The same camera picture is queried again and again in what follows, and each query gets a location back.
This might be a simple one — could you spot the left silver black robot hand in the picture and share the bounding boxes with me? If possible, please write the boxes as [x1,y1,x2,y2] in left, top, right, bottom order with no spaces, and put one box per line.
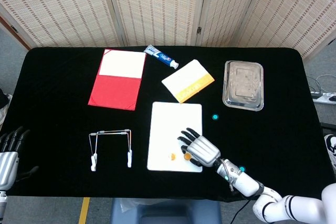
[0,126,40,191]

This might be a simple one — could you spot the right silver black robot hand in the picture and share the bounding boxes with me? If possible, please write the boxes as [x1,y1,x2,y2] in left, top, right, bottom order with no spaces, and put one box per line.
[177,127,222,168]

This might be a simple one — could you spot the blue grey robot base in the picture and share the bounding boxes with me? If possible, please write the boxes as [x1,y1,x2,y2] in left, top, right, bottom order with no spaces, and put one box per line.
[110,197,223,224]

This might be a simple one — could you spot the white rectangular board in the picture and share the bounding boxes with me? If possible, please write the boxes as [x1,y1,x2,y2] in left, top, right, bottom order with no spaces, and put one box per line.
[146,101,203,173]

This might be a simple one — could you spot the white yellow notebook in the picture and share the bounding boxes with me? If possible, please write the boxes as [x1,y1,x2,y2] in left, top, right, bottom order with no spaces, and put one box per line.
[161,59,215,104]

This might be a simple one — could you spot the stainless steel tray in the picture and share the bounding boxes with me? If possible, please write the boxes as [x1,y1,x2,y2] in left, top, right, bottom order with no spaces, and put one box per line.
[222,60,265,112]

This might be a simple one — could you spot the black tablecloth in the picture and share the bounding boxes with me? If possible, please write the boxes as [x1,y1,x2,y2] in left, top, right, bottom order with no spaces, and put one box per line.
[0,47,333,204]

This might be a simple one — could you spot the blue white toothpaste tube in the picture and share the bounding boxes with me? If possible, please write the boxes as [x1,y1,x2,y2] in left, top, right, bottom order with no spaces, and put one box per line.
[143,44,180,70]

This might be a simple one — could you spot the open red folder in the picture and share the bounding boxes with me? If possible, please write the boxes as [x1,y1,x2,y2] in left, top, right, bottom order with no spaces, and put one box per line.
[87,48,147,111]

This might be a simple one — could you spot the white black sneaker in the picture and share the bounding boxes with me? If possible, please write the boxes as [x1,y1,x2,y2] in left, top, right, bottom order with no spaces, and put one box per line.
[323,134,336,174]

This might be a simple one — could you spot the white power strip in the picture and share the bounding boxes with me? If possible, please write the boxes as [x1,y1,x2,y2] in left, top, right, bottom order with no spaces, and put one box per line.
[310,91,336,104]

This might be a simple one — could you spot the woven folding screen panel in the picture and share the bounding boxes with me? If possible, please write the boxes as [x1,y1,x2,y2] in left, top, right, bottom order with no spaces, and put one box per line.
[103,0,211,47]
[195,0,272,47]
[236,0,336,59]
[0,0,125,49]

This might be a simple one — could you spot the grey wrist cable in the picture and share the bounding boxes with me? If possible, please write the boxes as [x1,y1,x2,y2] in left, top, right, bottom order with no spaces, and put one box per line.
[222,158,236,191]

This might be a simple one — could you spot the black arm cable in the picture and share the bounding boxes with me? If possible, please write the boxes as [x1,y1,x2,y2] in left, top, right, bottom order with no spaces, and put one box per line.
[230,199,253,224]

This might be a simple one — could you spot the wire book stand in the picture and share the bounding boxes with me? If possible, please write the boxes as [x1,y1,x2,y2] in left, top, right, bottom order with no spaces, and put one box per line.
[88,129,133,172]

